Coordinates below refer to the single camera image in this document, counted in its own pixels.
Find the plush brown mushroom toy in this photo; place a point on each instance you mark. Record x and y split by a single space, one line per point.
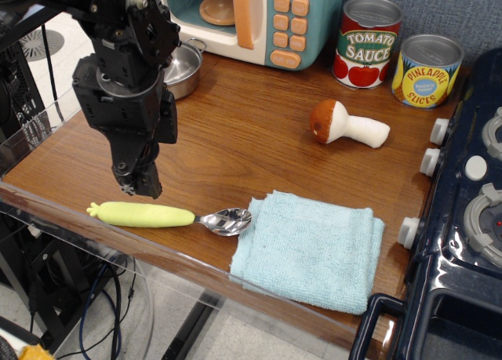
329 121

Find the tomato sauce can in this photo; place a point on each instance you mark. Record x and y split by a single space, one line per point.
368 34

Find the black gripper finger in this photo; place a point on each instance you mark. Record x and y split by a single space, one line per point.
147 182
130 149

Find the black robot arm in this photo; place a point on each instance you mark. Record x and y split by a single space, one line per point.
132 39

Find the dark blue toy stove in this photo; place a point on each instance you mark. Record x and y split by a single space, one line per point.
452 305

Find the white stove knob bottom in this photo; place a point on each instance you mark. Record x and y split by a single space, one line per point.
408 232

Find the pineapple slices can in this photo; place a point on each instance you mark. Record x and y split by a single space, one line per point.
426 70

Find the small steel pot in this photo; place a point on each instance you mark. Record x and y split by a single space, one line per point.
183 74

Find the black equipment rack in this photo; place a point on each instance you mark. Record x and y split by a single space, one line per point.
21 103

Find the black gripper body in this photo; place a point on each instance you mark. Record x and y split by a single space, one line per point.
149 108

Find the teal toy microwave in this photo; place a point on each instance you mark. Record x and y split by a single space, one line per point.
285 34

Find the white stove knob middle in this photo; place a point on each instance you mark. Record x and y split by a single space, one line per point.
429 161

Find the white stove knob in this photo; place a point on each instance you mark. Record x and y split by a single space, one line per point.
429 161
438 131
408 232

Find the black table leg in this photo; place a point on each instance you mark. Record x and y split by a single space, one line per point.
192 326

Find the light blue folded towel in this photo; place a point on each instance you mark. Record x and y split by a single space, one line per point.
309 251

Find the clear acrylic table guard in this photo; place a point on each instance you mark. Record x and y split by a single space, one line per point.
54 183

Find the white stove knob top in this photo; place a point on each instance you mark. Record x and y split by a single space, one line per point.
438 131

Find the yellow object bottom corner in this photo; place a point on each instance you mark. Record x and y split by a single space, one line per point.
35 352

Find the spoon with yellow-green handle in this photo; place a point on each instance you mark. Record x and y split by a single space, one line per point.
227 222

